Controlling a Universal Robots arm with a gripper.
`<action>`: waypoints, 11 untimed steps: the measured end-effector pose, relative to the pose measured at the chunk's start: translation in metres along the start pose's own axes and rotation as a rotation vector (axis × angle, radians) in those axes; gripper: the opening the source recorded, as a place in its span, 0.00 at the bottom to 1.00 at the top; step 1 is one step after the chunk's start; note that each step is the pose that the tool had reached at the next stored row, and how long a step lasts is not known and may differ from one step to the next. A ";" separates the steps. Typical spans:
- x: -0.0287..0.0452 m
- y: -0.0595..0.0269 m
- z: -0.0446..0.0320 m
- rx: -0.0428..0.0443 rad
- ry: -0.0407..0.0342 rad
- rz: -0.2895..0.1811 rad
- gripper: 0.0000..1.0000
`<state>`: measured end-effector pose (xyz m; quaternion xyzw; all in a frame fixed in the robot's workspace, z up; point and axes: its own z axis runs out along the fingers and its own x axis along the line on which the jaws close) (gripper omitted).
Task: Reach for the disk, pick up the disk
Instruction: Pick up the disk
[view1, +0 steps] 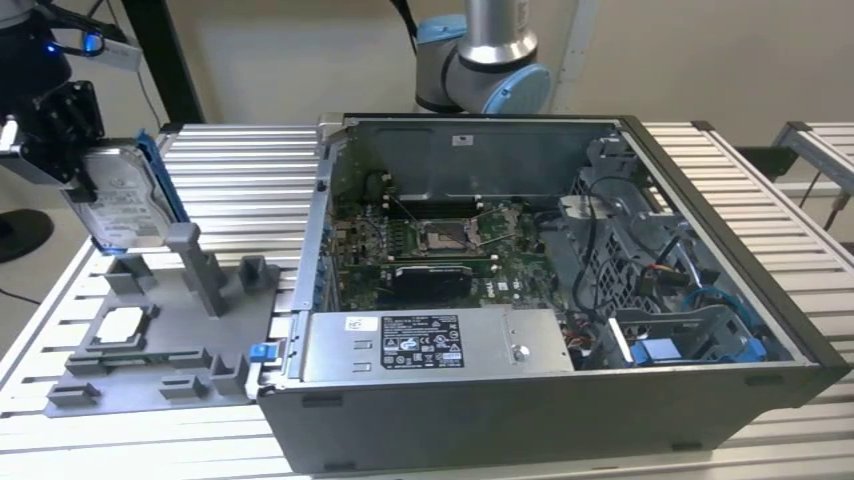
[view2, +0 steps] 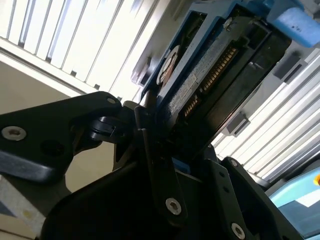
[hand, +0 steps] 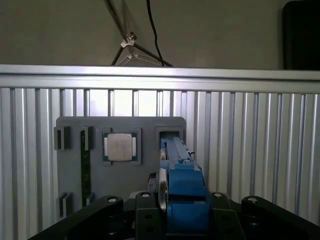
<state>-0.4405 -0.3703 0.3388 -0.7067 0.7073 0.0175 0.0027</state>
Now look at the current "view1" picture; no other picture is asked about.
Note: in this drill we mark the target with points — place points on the blue plastic bay clip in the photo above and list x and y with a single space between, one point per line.
757 347

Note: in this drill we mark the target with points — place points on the white box with blue light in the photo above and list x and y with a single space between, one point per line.
116 52

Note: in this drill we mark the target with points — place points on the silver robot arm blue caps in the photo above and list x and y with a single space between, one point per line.
497 30

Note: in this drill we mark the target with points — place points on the CPU socket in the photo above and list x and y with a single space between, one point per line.
446 239

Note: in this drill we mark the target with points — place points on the black bracket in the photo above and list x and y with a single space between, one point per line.
767 160

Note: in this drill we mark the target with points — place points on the black open PC case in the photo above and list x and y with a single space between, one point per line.
467 425

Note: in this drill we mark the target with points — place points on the black upright post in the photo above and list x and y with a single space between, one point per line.
176 90

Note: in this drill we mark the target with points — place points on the silver power supply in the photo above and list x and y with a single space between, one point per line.
494 345

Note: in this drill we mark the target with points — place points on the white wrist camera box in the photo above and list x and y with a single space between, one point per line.
29 167

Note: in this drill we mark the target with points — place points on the black RAM slot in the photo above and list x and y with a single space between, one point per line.
442 204
455 216
442 257
435 198

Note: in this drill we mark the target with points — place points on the grey perforated drive cage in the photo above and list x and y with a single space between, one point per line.
621 280

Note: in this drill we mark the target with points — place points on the green RAM stick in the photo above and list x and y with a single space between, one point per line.
156 358

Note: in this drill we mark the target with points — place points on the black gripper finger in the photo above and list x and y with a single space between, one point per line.
74 130

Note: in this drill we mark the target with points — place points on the blue case latch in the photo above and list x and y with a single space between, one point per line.
260 352

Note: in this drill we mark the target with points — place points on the green motherboard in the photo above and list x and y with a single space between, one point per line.
523 252

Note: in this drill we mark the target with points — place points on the round black stand base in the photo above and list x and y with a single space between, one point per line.
23 235

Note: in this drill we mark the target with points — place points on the black graphics card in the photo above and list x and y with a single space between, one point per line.
432 286

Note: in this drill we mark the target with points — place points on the hard disk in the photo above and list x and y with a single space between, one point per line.
120 205

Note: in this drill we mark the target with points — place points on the silver CPU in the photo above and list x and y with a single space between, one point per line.
120 326

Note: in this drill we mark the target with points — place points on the aluminium side table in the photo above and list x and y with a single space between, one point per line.
823 145

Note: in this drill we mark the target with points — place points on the grey metal disk bay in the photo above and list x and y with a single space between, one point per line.
707 320

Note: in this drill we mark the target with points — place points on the blue plastic block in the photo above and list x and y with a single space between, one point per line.
657 350

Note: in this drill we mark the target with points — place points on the grey parts rack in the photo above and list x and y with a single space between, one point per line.
180 340

